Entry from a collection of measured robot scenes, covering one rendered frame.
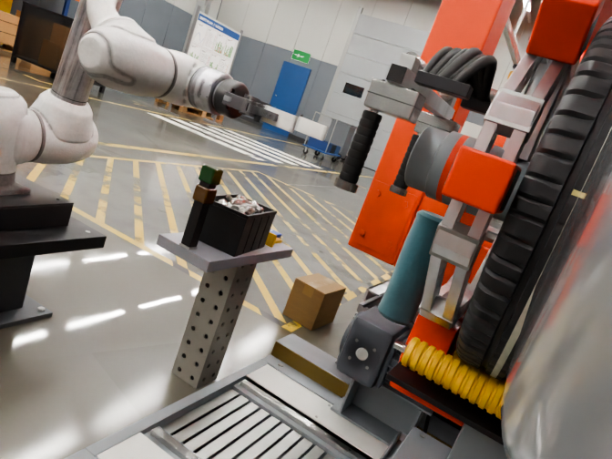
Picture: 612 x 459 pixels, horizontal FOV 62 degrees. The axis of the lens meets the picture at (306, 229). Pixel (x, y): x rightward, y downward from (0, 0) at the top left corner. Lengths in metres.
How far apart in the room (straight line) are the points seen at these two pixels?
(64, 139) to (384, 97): 1.04
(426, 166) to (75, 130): 1.06
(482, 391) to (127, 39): 0.87
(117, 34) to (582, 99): 0.75
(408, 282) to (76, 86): 1.08
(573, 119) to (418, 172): 0.37
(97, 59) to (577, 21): 0.76
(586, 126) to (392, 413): 1.10
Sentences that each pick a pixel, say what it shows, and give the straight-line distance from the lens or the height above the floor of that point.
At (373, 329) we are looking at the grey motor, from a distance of 1.38.
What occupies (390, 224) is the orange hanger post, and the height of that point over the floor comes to 0.63.
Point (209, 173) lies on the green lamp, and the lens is 1.23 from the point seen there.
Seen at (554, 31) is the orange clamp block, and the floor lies 1.09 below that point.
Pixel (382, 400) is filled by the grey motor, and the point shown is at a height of 0.15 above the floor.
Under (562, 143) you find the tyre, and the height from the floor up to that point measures 0.93.
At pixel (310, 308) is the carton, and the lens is 2.23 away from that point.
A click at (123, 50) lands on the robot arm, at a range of 1.00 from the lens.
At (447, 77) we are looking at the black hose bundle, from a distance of 0.88.
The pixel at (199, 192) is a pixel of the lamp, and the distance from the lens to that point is 1.25.
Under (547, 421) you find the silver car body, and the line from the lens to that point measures 0.21.
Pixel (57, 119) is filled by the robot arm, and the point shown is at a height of 0.60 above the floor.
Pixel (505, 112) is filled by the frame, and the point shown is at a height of 0.95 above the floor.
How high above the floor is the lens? 0.85
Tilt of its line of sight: 12 degrees down
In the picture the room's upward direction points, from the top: 20 degrees clockwise
